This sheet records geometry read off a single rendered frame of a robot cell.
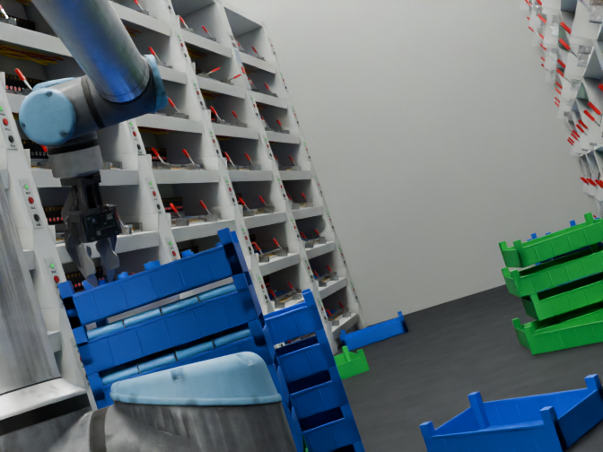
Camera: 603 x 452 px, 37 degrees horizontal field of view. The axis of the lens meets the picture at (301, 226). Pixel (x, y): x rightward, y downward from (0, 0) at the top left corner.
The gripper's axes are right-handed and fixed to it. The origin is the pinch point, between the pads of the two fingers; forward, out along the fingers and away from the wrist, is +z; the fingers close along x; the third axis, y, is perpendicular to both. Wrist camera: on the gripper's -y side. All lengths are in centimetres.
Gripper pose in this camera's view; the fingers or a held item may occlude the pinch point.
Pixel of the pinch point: (100, 280)
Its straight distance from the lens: 172.2
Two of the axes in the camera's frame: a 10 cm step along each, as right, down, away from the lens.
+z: 1.8, 9.6, 1.9
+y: 5.5, 0.6, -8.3
